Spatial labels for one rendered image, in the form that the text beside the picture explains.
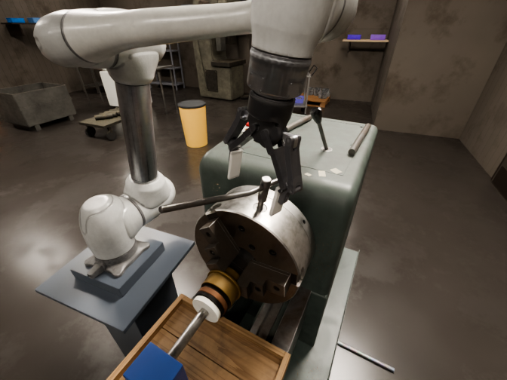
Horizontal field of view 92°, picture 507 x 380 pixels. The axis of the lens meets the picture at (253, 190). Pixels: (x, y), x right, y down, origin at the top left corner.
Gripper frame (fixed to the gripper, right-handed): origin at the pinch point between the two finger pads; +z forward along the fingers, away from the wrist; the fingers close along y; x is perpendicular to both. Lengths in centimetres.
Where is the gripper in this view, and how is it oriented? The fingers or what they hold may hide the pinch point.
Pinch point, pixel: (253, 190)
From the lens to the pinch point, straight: 51.7
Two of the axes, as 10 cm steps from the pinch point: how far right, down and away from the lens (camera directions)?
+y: 6.5, 5.5, -5.2
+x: 7.4, -3.2, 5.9
